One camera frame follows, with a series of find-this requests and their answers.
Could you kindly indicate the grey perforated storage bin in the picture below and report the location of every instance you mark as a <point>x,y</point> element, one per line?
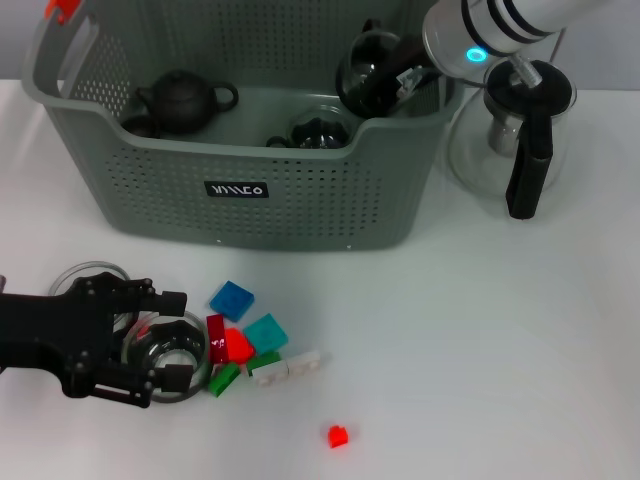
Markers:
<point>300,200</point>

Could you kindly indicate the dark clay teapot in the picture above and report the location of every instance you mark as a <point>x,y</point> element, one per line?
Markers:
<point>180,105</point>

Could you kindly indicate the dark red toy brick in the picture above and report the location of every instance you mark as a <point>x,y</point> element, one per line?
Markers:
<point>216,345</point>

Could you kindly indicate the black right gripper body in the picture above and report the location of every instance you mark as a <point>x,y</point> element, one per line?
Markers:
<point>410,60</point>

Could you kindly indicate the green toy brick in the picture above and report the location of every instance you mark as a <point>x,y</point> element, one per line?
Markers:
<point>223,380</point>
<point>262,362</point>

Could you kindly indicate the teal square toy tile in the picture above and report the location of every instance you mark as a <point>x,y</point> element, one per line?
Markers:
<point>265,335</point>

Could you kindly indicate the blue square toy tile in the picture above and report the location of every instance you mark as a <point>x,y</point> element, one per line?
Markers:
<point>231,301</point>

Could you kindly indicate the dark clay teacup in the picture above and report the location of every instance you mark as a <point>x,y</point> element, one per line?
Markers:
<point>142,127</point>

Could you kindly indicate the white toy brick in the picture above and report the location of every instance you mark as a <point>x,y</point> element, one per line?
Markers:
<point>270,376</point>
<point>307,364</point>

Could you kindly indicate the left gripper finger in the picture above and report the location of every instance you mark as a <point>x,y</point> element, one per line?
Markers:
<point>170,378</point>
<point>165,302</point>

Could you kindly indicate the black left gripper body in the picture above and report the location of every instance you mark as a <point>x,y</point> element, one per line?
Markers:
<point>50,335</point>

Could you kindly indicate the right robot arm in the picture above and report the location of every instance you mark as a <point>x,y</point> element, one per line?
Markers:
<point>500,20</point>

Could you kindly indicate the bright red slope brick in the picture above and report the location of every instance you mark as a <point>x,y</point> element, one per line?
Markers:
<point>239,345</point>

